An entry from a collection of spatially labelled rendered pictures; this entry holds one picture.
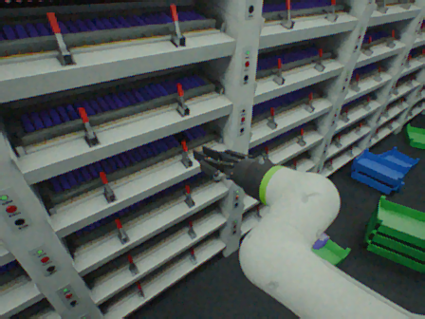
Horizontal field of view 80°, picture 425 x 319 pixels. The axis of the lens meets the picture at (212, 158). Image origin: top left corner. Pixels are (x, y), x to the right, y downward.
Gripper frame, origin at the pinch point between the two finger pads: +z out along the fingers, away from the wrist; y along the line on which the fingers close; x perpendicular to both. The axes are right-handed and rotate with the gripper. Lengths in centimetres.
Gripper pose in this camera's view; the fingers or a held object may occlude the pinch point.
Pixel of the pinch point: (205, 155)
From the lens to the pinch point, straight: 75.6
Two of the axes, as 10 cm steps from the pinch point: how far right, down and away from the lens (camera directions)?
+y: 7.9, -3.6, 5.0
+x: -1.4, -8.9, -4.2
